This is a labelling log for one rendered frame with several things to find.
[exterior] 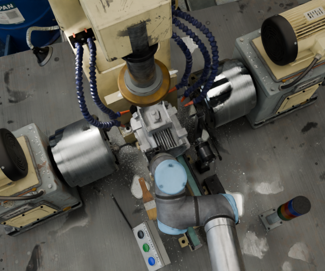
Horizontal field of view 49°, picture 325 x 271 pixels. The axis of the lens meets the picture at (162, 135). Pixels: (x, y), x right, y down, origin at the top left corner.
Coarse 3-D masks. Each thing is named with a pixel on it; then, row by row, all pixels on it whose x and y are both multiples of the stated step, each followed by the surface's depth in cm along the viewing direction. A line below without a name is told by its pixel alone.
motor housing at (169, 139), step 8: (136, 120) 146; (176, 120) 144; (176, 128) 143; (136, 136) 146; (144, 136) 142; (152, 136) 138; (160, 136) 137; (168, 136) 139; (176, 136) 140; (152, 144) 139; (160, 144) 138; (168, 144) 137; (176, 144) 136; (168, 152) 152; (176, 152) 151
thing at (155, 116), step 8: (160, 104) 141; (144, 112) 140; (152, 112) 138; (160, 112) 140; (144, 120) 139; (152, 120) 138; (160, 120) 138; (144, 128) 142; (152, 128) 138; (160, 128) 136; (168, 128) 140
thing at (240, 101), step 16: (224, 64) 142; (240, 64) 142; (192, 80) 146; (224, 80) 138; (240, 80) 138; (192, 96) 155; (208, 96) 136; (224, 96) 137; (240, 96) 138; (256, 96) 142; (208, 112) 142; (224, 112) 140; (240, 112) 143
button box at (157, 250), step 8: (144, 224) 128; (152, 224) 131; (136, 232) 131; (144, 232) 128; (152, 232) 129; (144, 240) 128; (152, 240) 127; (160, 240) 129; (152, 248) 126; (160, 248) 127; (144, 256) 128; (152, 256) 126; (160, 256) 125; (160, 264) 124; (168, 264) 126
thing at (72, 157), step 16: (64, 128) 138; (80, 128) 135; (96, 128) 134; (64, 144) 132; (80, 144) 132; (96, 144) 132; (64, 160) 131; (80, 160) 132; (96, 160) 133; (112, 160) 135; (64, 176) 133; (80, 176) 134; (96, 176) 138
